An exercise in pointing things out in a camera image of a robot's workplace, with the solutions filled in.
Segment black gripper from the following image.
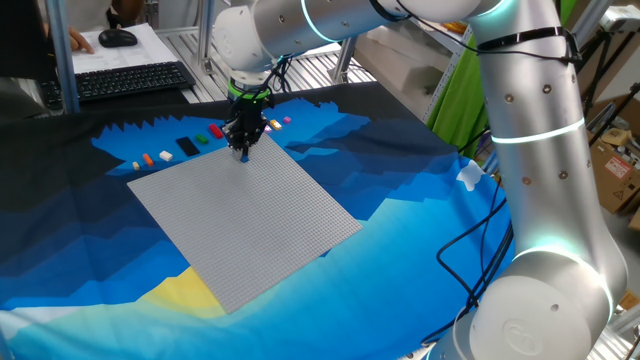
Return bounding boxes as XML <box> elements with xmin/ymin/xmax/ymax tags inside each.
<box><xmin>222</xmin><ymin>97</ymin><xmax>269</xmax><ymax>162</ymax></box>

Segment black Lego plate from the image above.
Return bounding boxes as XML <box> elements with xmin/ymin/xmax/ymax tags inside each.
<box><xmin>174</xmin><ymin>135</ymin><xmax>202</xmax><ymax>158</ymax></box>

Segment grey Lego baseplate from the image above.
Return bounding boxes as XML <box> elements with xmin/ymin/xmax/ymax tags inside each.
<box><xmin>127</xmin><ymin>132</ymin><xmax>364</xmax><ymax>315</ymax></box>

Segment person's hand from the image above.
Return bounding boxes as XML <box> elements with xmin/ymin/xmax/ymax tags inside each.
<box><xmin>67</xmin><ymin>24</ymin><xmax>96</xmax><ymax>55</ymax></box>

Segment white paper sheet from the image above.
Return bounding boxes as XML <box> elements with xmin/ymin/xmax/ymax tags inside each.
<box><xmin>69</xmin><ymin>22</ymin><xmax>179</xmax><ymax>75</ymax></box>

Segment black keyboard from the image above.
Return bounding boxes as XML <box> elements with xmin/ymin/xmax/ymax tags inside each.
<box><xmin>39</xmin><ymin>60</ymin><xmax>197</xmax><ymax>105</ymax></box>

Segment black computer mouse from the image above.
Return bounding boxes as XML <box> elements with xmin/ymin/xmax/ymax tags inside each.
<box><xmin>98</xmin><ymin>28</ymin><xmax>139</xmax><ymax>49</ymax></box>

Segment white foam block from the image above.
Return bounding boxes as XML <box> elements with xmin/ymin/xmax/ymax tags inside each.
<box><xmin>353</xmin><ymin>24</ymin><xmax>472</xmax><ymax>122</ymax></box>

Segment blue mountain print cloth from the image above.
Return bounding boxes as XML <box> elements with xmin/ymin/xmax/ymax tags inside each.
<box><xmin>0</xmin><ymin>81</ymin><xmax>516</xmax><ymax>360</ymax></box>

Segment person in white shirt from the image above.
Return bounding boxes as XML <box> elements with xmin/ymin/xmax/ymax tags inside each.
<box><xmin>37</xmin><ymin>0</ymin><xmax>146</xmax><ymax>34</ymax></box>

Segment green curtain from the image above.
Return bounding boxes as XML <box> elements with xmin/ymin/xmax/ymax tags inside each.
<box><xmin>427</xmin><ymin>0</ymin><xmax>577</xmax><ymax>147</ymax></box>

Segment black monitor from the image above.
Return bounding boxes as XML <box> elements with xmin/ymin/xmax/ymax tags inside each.
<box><xmin>0</xmin><ymin>0</ymin><xmax>51</xmax><ymax>80</ymax></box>

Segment black tripod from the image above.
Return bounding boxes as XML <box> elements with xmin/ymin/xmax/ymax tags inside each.
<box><xmin>582</xmin><ymin>29</ymin><xmax>640</xmax><ymax>147</ymax></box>

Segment cardboard box with red label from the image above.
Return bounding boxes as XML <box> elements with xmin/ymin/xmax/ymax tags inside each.
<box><xmin>589</xmin><ymin>139</ymin><xmax>640</xmax><ymax>215</ymax></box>

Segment green flange ring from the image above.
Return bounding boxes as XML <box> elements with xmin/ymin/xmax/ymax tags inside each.
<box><xmin>227</xmin><ymin>79</ymin><xmax>273</xmax><ymax>104</ymax></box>

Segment aluminium frame post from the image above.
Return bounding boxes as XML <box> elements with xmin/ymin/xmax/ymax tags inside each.
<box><xmin>332</xmin><ymin>37</ymin><xmax>359</xmax><ymax>85</ymax></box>
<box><xmin>197</xmin><ymin>0</ymin><xmax>217</xmax><ymax>76</ymax></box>
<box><xmin>569</xmin><ymin>0</ymin><xmax>615</xmax><ymax>51</ymax></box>
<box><xmin>44</xmin><ymin>0</ymin><xmax>81</xmax><ymax>115</ymax></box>

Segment black base cables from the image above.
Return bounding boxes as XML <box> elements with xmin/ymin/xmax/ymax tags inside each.
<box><xmin>422</xmin><ymin>184</ymin><xmax>516</xmax><ymax>346</ymax></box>

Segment black velcro strap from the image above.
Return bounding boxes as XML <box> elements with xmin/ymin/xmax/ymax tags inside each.
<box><xmin>477</xmin><ymin>27</ymin><xmax>584</xmax><ymax>64</ymax></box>

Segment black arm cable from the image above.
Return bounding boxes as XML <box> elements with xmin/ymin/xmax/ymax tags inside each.
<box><xmin>269</xmin><ymin>0</ymin><xmax>585</xmax><ymax>96</ymax></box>

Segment silver camera on tripod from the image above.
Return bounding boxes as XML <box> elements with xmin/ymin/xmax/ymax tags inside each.
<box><xmin>598</xmin><ymin>3</ymin><xmax>640</xmax><ymax>34</ymax></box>

